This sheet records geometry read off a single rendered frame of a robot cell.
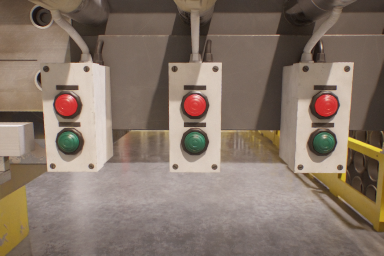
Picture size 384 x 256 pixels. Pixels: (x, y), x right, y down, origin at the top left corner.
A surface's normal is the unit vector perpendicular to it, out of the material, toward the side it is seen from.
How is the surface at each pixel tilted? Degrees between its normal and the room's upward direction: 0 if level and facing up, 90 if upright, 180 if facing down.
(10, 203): 90
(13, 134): 90
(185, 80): 90
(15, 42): 90
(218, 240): 0
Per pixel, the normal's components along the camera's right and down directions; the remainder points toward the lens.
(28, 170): 1.00, 0.00
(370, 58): -0.02, 0.14
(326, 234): 0.00, -0.99
